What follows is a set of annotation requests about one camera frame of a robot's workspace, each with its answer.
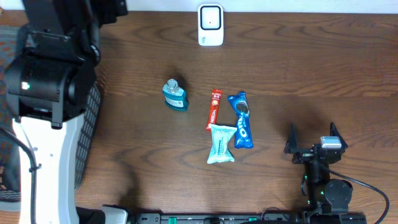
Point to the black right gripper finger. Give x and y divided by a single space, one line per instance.
334 132
291 146

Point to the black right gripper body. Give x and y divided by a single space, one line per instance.
304 157

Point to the blue Oreo cookie pack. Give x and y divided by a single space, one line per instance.
243 136

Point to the mint green wipes pack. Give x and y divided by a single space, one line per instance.
219 152

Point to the red Nescafe coffee stick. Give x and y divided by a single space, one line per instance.
214 108

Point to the teal mouthwash bottle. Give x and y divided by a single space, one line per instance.
175 96

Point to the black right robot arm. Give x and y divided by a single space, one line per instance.
326 196

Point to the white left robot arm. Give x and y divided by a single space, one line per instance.
52 94

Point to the white barcode scanner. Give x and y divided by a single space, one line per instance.
210 25

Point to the grey plastic shopping basket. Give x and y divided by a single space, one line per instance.
10 160

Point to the black mounting rail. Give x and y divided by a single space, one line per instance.
156 218

